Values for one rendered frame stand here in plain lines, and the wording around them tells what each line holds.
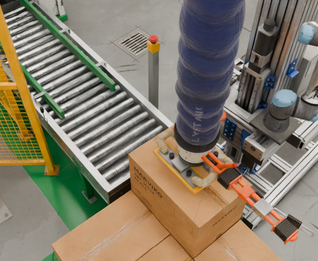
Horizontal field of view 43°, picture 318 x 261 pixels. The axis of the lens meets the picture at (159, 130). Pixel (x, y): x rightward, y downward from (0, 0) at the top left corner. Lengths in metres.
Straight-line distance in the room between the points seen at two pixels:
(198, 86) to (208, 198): 0.79
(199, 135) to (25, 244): 1.80
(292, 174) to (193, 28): 2.05
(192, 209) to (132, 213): 0.55
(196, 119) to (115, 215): 1.04
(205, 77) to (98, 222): 1.34
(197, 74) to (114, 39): 3.06
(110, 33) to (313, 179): 2.61
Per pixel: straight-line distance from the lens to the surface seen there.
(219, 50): 1.51
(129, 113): 3.09
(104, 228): 2.59
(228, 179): 1.99
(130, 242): 2.54
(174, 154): 2.20
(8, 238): 3.32
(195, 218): 2.16
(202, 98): 1.69
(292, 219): 1.96
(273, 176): 3.28
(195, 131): 1.87
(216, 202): 2.22
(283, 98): 2.31
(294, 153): 3.46
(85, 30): 4.77
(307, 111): 2.32
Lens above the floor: 2.87
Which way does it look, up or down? 51 degrees down
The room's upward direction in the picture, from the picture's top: 1 degrees clockwise
